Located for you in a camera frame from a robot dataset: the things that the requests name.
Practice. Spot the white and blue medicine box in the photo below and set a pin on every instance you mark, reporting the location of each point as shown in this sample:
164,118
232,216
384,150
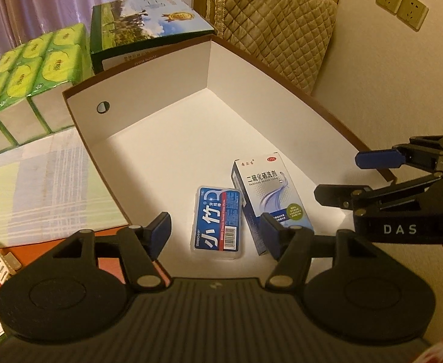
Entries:
270,189

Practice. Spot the green tissue multipack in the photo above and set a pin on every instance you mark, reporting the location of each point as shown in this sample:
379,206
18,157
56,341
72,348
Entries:
28,79

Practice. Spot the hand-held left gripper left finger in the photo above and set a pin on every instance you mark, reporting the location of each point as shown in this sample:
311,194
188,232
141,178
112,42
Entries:
160,234

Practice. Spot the small beige block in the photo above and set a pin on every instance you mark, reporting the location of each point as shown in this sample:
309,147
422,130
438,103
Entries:
10,261

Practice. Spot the lilac curtain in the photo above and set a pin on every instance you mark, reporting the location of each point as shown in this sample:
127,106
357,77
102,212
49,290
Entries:
54,3

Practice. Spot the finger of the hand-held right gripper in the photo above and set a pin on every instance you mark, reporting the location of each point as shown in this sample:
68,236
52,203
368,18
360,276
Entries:
376,158
335,194

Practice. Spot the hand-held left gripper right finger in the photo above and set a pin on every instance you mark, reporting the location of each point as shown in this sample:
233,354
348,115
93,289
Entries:
270,234

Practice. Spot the beige quilted cover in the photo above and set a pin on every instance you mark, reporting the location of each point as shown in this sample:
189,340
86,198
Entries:
278,30

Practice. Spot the white storage box brown rim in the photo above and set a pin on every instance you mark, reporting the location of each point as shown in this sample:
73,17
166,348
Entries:
213,121

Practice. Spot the pale checked cloth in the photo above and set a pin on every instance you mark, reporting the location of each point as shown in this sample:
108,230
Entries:
43,189

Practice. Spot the blue floss pick case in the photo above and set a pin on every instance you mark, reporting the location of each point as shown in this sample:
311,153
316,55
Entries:
217,223

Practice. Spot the green landscape print carton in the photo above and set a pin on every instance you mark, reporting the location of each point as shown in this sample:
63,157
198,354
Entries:
145,26

